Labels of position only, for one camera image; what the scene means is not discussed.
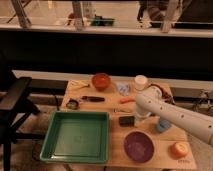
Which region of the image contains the black eraser block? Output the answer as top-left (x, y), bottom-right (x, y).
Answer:
top-left (119, 116), bottom-right (135, 127)

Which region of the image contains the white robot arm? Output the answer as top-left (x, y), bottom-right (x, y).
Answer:
top-left (135, 85), bottom-right (213, 147)

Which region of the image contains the red bowl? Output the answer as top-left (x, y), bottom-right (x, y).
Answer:
top-left (91, 73), bottom-right (111, 91)

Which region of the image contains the clear plastic bag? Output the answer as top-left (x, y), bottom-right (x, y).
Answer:
top-left (116, 82), bottom-right (130, 96)

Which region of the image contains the silver spoon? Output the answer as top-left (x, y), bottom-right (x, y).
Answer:
top-left (113, 108), bottom-right (132, 113)

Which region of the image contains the orange carrot toy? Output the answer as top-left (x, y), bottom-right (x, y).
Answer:
top-left (119, 97), bottom-right (135, 104)

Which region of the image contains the yellow banana toy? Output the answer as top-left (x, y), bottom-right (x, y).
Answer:
top-left (68, 80), bottom-right (89, 90)

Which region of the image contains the white cup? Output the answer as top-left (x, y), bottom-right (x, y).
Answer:
top-left (134, 75), bottom-right (148, 91)

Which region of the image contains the small black metal clip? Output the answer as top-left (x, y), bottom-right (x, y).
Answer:
top-left (66, 98), bottom-right (80, 110)

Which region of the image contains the dark brown pastry toy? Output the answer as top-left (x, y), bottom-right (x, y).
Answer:
top-left (152, 83), bottom-right (173, 102)

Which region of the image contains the green plastic tray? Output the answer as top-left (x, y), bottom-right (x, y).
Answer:
top-left (40, 111), bottom-right (109, 164)

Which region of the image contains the light blue cup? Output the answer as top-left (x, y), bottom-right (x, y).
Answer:
top-left (156, 118), bottom-right (171, 133)

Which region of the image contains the black chair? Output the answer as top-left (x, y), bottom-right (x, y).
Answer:
top-left (0, 77), bottom-right (45, 171)

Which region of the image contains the orange apple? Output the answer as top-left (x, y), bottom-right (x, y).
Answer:
top-left (170, 142), bottom-right (189, 158)

